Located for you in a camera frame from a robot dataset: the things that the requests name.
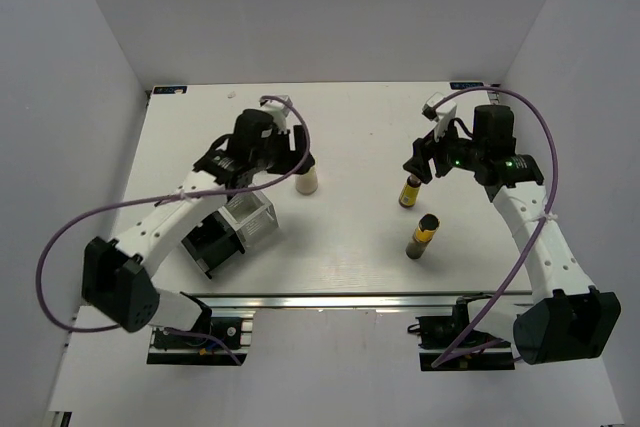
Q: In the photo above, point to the black organizer box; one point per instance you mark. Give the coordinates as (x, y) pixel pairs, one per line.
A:
(212, 242)

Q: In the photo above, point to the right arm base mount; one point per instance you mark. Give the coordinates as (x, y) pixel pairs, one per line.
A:
(436, 332)

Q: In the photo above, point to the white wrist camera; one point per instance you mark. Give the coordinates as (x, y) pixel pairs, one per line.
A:
(439, 112)
(278, 107)

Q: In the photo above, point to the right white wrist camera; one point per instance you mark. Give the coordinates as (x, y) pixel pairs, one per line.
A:
(439, 112)

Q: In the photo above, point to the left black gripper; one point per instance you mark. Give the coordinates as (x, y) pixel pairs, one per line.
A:
(288, 155)

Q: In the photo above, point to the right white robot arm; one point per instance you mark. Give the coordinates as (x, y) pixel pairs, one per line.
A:
(570, 318)

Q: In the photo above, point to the yellow label brown bottle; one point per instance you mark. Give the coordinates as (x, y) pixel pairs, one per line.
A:
(409, 193)

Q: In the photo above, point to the white bottle yellow lid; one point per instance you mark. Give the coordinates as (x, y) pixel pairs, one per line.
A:
(307, 183)

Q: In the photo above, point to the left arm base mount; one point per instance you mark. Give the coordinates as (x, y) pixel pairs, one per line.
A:
(232, 327)

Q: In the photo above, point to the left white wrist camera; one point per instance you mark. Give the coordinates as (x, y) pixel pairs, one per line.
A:
(278, 107)

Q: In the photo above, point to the left blue corner sticker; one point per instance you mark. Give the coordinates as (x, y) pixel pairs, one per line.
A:
(170, 90)

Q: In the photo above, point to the yellow band spice bottle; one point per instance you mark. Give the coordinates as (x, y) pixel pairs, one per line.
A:
(422, 236)

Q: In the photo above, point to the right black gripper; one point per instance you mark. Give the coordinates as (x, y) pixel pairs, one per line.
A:
(423, 150)

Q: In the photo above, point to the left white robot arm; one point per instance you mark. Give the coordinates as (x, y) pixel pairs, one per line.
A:
(118, 273)

